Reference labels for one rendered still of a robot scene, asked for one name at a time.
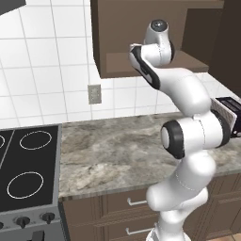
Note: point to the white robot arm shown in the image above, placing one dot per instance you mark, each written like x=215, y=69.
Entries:
x=188, y=94

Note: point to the dark brown tall cabinet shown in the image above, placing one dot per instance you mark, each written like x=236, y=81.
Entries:
x=230, y=40

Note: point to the dark range hood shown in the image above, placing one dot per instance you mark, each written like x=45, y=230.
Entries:
x=9, y=4

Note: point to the brown wall cabinet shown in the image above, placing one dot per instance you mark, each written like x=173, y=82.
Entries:
x=125, y=28

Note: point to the black hob stove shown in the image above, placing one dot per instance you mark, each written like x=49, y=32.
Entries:
x=28, y=166

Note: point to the grey wall outlet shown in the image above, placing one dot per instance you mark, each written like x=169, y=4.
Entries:
x=94, y=94

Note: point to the black and white toaster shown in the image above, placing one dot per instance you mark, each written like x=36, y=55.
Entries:
x=232, y=108

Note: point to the black stove knob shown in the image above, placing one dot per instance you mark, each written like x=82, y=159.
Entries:
x=22, y=221
x=48, y=217
x=1, y=225

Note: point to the brown base cabinet door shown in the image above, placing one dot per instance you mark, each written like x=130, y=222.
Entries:
x=226, y=210

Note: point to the brown drawer front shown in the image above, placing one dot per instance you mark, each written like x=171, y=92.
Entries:
x=116, y=230
x=116, y=204

